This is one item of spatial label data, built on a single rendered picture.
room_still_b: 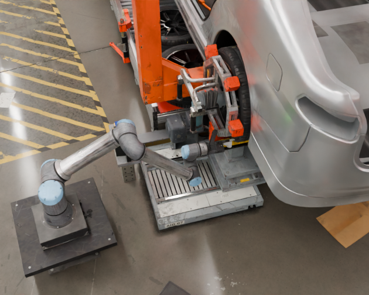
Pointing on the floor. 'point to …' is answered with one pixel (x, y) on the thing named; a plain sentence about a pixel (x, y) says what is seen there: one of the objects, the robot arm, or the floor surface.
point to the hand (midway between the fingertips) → (232, 139)
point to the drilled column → (127, 171)
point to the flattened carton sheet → (352, 220)
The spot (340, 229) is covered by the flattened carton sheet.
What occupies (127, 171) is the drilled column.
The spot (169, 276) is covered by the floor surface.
